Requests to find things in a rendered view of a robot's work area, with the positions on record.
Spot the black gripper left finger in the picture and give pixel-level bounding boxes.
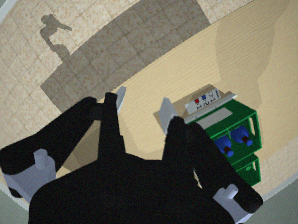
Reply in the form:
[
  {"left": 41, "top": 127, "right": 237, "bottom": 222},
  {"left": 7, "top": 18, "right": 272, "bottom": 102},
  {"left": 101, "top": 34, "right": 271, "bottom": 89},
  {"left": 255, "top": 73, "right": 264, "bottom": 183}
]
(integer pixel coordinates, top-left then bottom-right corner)
[{"left": 0, "top": 86, "right": 134, "bottom": 209}]

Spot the white paper pick list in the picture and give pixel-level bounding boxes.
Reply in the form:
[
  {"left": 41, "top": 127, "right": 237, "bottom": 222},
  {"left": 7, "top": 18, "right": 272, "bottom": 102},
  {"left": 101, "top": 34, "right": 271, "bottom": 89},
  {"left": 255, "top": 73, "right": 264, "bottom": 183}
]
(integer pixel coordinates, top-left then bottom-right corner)
[{"left": 185, "top": 88, "right": 221, "bottom": 115}]

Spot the blue bottle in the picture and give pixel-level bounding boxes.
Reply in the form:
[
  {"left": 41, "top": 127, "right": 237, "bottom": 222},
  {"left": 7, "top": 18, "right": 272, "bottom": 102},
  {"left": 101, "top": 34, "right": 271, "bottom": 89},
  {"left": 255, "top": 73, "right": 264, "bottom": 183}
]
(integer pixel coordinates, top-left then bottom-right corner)
[
  {"left": 213, "top": 135, "right": 234, "bottom": 157},
  {"left": 230, "top": 125, "right": 253, "bottom": 146}
]

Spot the green plastic crate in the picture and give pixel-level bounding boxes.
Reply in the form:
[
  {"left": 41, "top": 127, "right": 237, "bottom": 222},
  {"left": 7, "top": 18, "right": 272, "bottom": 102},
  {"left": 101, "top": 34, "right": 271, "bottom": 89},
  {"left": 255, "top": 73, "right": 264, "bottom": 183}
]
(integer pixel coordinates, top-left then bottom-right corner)
[
  {"left": 232, "top": 153, "right": 261, "bottom": 187},
  {"left": 187, "top": 99, "right": 262, "bottom": 165}
]

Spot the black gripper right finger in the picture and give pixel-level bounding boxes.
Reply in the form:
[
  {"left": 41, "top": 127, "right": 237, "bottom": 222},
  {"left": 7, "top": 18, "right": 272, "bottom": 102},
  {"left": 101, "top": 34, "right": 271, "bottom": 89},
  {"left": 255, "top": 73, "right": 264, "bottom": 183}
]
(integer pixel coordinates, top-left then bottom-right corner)
[{"left": 159, "top": 97, "right": 263, "bottom": 224}]

